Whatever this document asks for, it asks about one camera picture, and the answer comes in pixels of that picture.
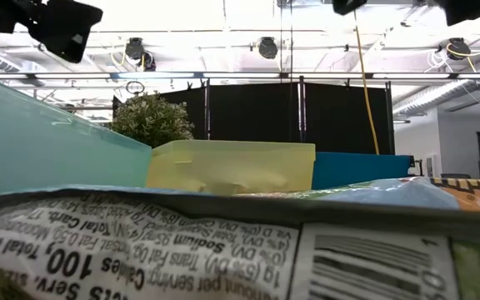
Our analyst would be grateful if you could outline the yellow translucent plastic bin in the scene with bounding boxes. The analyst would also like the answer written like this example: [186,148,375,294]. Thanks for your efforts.
[146,139,317,197]

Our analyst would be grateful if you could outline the yellow hanging cable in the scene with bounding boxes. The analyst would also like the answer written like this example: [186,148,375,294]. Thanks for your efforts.
[352,10,381,155]

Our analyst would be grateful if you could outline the long ceiling light bar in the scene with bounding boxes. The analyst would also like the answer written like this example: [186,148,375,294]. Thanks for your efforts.
[0,71,480,81]

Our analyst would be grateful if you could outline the green plant in black pot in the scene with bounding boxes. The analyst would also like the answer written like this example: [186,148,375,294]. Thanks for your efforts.
[110,92,196,150]

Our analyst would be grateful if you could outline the green orange granola bar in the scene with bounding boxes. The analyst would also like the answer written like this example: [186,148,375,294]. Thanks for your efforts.
[231,175,480,214]

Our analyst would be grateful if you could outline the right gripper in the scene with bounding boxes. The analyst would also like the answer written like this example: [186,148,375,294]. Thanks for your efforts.
[332,0,480,27]

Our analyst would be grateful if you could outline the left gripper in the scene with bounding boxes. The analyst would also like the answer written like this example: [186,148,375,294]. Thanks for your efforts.
[0,0,104,64]

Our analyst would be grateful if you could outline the blue wrapper granola bar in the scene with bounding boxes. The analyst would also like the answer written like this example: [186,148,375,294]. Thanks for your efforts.
[0,186,480,300]

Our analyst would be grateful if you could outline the black divider screen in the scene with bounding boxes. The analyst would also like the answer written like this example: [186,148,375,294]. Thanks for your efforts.
[158,78,395,156]

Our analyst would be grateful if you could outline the teal translucent plastic bin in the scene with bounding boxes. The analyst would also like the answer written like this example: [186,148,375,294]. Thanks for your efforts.
[0,72,153,198]

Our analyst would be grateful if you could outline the dark blue plastic bin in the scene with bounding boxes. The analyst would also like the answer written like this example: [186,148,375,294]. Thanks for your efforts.
[311,151,412,191]

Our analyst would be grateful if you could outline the black hanging ring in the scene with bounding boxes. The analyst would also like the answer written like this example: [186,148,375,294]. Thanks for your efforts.
[125,80,146,96]

